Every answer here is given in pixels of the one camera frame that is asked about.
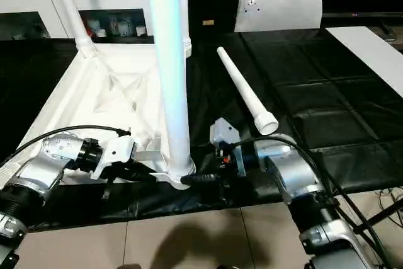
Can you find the black stand leg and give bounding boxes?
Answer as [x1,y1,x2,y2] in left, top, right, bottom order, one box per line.
[355,201,403,235]

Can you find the white plastic table leg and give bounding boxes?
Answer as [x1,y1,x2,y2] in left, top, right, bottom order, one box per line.
[216,47,280,135]
[143,0,196,185]
[48,0,97,59]
[178,0,193,59]

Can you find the white plastic chair shell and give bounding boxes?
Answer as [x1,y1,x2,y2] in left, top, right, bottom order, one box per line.
[234,0,324,33]

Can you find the white side table board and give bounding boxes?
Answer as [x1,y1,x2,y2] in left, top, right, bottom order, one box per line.
[326,26,403,98]

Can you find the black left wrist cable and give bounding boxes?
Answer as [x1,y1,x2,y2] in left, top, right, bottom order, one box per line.
[0,125,132,169]

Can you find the black flat monitor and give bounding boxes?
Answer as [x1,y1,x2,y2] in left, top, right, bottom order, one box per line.
[321,12,403,18]

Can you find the white plastic table top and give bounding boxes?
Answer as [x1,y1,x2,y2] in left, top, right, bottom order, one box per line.
[0,37,198,191]

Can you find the white cabinet with glass doors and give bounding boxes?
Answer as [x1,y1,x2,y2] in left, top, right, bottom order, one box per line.
[0,0,157,45]

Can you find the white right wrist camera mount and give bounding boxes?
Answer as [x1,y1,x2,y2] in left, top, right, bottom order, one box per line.
[210,117,248,177]

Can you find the tangled floor cables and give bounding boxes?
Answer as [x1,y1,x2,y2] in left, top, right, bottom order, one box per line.
[377,186,403,207]

